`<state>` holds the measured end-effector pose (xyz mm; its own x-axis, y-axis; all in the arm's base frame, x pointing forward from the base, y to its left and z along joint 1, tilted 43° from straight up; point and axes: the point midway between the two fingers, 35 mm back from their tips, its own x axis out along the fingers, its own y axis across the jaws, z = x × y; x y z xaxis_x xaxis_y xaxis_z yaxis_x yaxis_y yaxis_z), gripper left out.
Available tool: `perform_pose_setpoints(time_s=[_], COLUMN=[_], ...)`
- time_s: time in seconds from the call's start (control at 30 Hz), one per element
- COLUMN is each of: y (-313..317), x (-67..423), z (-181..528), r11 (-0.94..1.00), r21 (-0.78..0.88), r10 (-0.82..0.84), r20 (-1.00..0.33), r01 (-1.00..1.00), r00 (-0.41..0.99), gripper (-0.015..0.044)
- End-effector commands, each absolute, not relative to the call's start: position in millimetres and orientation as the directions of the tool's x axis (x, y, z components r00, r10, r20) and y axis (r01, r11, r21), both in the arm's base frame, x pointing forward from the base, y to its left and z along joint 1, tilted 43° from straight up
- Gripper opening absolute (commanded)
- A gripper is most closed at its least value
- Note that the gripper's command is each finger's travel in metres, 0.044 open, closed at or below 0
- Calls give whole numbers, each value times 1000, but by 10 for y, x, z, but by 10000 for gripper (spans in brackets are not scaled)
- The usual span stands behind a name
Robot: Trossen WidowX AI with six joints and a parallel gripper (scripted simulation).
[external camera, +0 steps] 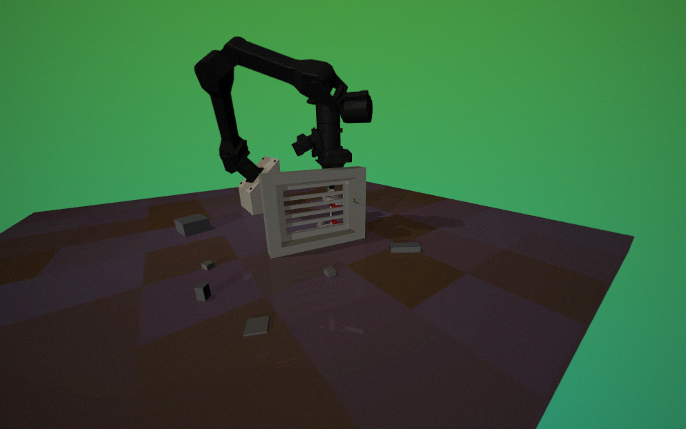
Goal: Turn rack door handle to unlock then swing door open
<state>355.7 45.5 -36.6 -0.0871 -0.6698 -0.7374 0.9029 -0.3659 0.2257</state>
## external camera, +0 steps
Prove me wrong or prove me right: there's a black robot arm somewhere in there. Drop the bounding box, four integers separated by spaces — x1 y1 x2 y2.
194 37 373 183

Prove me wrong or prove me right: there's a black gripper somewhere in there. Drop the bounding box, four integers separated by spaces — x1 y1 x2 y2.
311 124 352 169

